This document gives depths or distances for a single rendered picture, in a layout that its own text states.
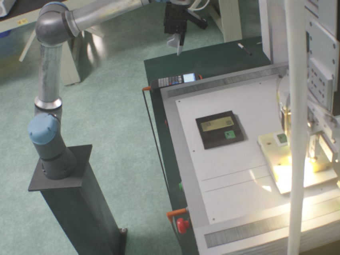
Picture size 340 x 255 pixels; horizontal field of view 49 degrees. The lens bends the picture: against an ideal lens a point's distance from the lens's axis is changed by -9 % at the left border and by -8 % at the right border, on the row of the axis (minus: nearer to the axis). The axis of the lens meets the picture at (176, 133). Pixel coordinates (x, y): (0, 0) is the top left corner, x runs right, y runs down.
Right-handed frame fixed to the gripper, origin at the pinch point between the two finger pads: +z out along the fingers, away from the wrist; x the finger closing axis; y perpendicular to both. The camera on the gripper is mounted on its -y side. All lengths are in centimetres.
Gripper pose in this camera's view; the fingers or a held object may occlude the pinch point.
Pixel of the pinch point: (179, 52)
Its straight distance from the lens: 156.7
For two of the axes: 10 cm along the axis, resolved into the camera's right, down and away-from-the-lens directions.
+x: 0.7, 6.3, -7.7
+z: -0.9, 7.8, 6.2
